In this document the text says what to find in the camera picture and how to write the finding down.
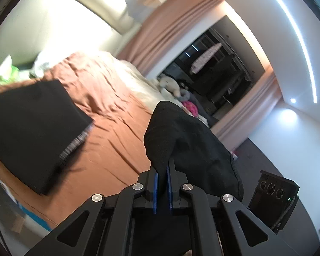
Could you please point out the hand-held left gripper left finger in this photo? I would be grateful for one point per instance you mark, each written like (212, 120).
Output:
(155, 192)

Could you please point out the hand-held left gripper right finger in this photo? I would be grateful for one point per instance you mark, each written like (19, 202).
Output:
(169, 192)

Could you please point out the folded black pants striped edge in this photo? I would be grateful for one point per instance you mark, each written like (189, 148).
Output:
(34, 128)

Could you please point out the orange blanket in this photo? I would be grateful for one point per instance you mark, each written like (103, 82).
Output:
(109, 138)

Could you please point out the pink curtain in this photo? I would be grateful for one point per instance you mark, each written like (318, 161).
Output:
(250, 112)
(170, 32)

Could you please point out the pink cloth item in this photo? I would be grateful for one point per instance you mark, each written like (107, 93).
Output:
(189, 108)

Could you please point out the cream plush toy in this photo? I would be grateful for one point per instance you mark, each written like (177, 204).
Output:
(170, 85)

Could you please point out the cream bed sheet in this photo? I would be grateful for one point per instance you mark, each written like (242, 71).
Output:
(138, 85)

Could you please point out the dark window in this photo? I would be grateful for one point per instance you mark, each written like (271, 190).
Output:
(218, 72)

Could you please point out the ceiling light strip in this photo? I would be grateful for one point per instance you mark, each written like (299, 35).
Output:
(304, 50)

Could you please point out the green and white item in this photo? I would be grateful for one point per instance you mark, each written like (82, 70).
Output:
(5, 70)

